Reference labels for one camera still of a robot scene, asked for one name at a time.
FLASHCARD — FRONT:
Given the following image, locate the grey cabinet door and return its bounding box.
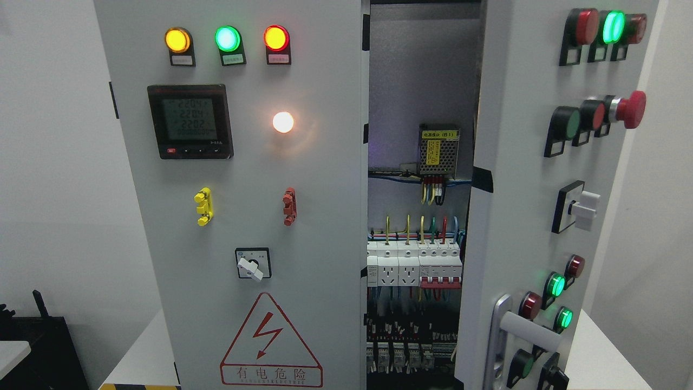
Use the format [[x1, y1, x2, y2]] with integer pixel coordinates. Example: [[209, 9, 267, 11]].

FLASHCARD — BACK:
[[455, 1, 658, 389], [95, 1, 367, 389]]

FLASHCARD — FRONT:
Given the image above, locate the red test terminal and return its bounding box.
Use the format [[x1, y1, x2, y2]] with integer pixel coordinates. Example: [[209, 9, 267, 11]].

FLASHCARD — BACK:
[[282, 187, 297, 226]]

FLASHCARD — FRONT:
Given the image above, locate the white glowing indicator lamp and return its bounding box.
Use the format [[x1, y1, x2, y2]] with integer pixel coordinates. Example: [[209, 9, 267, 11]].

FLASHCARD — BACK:
[[272, 111, 295, 134]]

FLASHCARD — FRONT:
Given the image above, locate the metal mesh power supply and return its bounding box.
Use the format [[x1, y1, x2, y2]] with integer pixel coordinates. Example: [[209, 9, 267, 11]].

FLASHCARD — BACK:
[[417, 123, 461, 177]]

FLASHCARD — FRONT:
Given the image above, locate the white socket breaker row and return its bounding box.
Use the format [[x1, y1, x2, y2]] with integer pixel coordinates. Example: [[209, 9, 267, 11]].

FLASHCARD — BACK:
[[365, 239, 463, 289]]

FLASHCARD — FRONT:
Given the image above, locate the yellow test terminal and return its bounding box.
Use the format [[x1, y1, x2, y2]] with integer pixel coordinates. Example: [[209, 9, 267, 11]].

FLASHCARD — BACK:
[[194, 187, 214, 226]]

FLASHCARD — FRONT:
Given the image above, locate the black relay terminal row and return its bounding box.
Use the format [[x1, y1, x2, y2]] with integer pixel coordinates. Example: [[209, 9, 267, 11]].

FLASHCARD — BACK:
[[362, 309, 460, 375]]

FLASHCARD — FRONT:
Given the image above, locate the black digital power meter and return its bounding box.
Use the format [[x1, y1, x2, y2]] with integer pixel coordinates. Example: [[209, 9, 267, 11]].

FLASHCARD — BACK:
[[147, 84, 234, 160]]

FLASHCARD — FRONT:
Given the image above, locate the red indicator lamp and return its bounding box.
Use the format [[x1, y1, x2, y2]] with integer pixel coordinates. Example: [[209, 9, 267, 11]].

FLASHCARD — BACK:
[[263, 24, 290, 52]]

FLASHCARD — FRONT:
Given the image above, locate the red electric hazard warning sticker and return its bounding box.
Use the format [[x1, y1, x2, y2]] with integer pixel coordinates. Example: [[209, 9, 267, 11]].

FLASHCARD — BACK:
[[220, 292, 323, 388]]

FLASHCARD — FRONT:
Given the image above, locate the green indicator lamp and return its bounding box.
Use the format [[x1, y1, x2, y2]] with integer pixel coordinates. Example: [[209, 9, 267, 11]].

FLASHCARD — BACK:
[[214, 25, 241, 53]]

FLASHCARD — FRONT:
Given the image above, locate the yellow indicator lamp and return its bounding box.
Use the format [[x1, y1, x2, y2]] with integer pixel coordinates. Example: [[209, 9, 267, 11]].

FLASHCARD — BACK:
[[164, 27, 192, 54]]

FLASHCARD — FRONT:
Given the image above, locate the red emergency stop button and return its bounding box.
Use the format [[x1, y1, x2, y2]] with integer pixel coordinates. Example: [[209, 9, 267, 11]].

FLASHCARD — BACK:
[[604, 90, 648, 129]]

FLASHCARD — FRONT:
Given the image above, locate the black equipment case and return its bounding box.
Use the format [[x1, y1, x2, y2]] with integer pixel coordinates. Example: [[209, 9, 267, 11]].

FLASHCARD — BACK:
[[1, 290, 89, 389]]

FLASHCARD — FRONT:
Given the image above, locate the white rotary selector switch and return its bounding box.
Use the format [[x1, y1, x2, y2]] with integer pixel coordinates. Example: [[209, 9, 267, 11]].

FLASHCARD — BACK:
[[235, 247, 272, 282]]

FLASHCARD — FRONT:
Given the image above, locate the silver door handle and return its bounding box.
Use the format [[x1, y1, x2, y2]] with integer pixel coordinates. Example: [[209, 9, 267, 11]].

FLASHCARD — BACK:
[[482, 294, 561, 389]]

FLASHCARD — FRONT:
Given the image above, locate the white knob selector switch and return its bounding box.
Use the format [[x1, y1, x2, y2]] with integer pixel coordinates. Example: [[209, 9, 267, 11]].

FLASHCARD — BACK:
[[551, 180, 600, 234]]

